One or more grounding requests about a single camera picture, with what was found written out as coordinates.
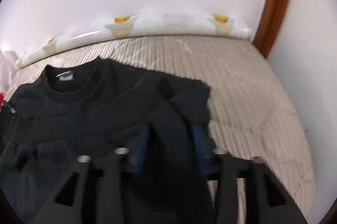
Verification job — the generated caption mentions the red cardboard box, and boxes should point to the red cardboard box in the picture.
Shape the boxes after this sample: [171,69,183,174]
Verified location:
[0,92,5,107]

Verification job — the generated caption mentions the striped quilted bed cover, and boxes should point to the striped quilted bed cover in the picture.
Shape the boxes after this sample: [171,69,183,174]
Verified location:
[6,35,315,218]

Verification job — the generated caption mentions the black sweatshirt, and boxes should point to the black sweatshirt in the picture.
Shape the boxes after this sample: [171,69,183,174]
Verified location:
[1,58,213,223]

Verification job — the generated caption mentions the white patterned pillow roll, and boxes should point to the white patterned pillow roll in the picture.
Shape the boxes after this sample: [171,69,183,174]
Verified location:
[15,13,252,69]

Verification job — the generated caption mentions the brown wooden door frame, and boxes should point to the brown wooden door frame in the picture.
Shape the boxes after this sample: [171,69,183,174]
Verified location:
[253,0,289,58]

